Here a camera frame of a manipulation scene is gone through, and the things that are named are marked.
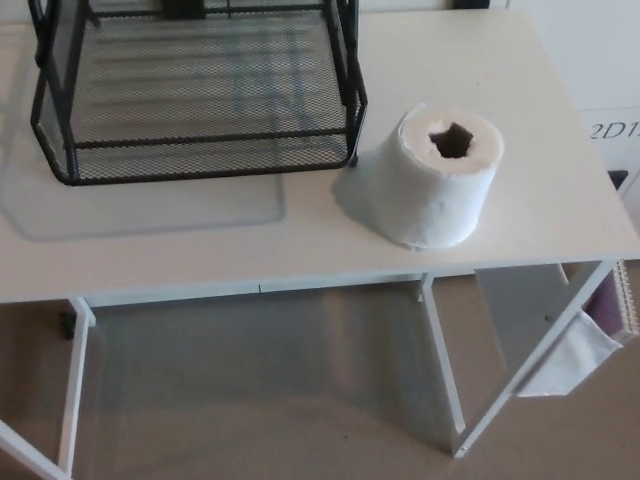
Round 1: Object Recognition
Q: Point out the white toilet paper roll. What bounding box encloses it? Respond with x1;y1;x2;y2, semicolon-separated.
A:
333;103;506;252

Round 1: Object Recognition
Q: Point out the black mesh file tray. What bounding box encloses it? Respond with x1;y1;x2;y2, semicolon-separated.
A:
28;0;370;187

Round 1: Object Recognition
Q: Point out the white perforated strip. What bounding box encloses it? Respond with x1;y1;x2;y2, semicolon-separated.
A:
611;259;640;336

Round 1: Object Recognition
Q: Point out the white cabinet row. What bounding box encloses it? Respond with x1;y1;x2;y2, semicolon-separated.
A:
359;0;640;251

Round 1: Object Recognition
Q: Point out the white metal frame desk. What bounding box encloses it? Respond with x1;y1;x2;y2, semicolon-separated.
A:
0;9;640;475

